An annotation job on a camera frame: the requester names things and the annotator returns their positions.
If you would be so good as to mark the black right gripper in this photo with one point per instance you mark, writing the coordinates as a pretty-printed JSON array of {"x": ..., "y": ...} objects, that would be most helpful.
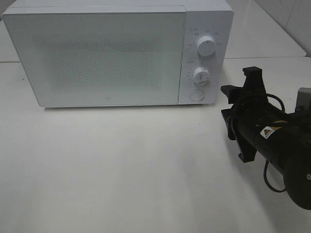
[{"x": 251, "y": 119}]

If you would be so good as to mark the round white door button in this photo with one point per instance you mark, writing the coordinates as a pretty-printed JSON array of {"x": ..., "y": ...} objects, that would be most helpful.
[{"x": 197, "y": 95}]

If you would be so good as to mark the white microwave door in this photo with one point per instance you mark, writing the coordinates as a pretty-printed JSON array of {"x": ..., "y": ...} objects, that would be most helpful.
[{"x": 100, "y": 55}]

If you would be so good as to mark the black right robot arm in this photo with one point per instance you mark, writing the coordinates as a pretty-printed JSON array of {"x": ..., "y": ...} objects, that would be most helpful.
[{"x": 293, "y": 143}]

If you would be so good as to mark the lower white timer knob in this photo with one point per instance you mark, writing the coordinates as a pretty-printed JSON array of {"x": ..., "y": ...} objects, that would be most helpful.
[{"x": 201, "y": 76}]

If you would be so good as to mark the upper white power knob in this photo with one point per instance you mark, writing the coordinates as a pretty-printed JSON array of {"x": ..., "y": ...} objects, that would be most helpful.
[{"x": 206, "y": 45}]

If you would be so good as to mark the white microwave oven body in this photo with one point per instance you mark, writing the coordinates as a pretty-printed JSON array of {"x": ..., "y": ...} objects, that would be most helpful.
[{"x": 203, "y": 17}]

